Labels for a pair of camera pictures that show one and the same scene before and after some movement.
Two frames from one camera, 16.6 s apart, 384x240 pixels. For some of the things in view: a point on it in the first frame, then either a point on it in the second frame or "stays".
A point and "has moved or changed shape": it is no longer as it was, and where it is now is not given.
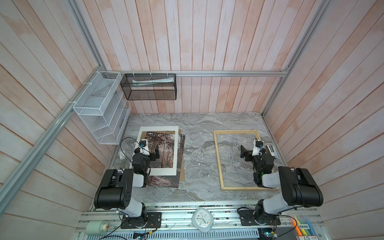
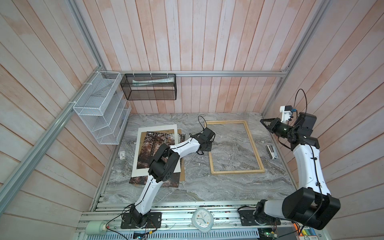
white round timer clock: x=202 y=219 stays
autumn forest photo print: x=165 y=142 stays
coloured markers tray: x=304 y=227 stays
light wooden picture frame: x=234 y=131 -> x=258 y=171
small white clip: x=122 y=155 stays
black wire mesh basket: x=149 y=86 stays
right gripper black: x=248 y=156 -> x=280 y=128
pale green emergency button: x=96 y=228 stays
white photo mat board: x=160 y=171 has moved or changed shape
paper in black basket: x=139 y=83 stays
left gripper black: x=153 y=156 -> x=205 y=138
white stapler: x=272 y=150 stays
